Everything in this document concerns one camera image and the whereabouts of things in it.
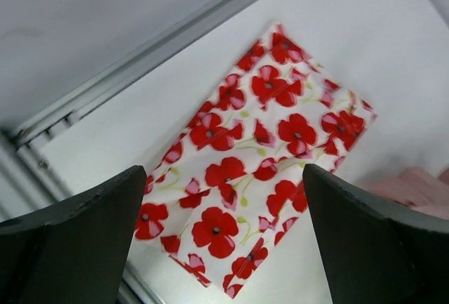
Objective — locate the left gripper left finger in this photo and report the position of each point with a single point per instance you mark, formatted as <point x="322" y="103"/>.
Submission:
<point x="70" y="248"/>

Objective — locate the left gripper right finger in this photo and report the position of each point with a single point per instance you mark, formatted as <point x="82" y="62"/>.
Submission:
<point x="374" y="250"/>

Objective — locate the red poppy print skirt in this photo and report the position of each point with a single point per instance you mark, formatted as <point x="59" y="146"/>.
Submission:
<point x="230" y="187"/>

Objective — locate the pink crumpled garment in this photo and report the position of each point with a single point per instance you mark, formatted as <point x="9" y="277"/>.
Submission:
<point x="418" y="190"/>

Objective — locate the left aluminium frame post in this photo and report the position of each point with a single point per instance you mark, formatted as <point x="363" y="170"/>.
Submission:
<point x="107" y="84"/>

